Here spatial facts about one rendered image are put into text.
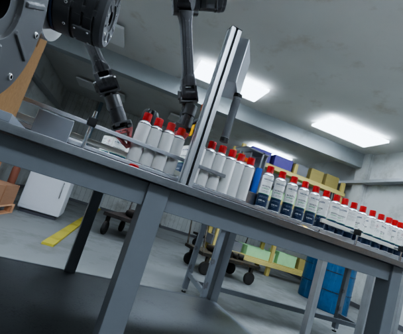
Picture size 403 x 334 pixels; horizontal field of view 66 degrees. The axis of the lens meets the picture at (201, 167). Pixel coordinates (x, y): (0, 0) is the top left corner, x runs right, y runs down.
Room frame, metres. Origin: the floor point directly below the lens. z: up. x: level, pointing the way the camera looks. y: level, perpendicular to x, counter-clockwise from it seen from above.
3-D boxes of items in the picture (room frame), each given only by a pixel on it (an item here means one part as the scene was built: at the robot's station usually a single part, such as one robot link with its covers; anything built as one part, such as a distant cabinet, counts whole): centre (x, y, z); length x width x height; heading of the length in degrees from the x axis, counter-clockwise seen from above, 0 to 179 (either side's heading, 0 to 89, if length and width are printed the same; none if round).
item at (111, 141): (1.77, 0.49, 0.95); 0.20 x 0.20 x 0.14
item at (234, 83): (1.21, 0.00, 1.38); 0.17 x 0.10 x 0.19; 168
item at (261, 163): (1.50, -0.22, 1.01); 0.14 x 0.13 x 0.26; 113
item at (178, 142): (1.26, 0.12, 0.98); 0.05 x 0.05 x 0.20
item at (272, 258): (6.64, -1.84, 1.23); 2.67 x 0.72 x 2.47; 102
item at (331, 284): (5.11, -2.46, 0.43); 1.17 x 0.72 x 0.86; 7
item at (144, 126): (1.20, 0.26, 0.98); 0.05 x 0.05 x 0.20
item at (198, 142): (1.13, 0.04, 1.17); 0.04 x 0.04 x 0.67; 23
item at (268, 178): (1.44, -0.32, 0.98); 0.05 x 0.05 x 0.20
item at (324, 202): (1.58, -0.66, 0.98); 0.05 x 0.05 x 0.20
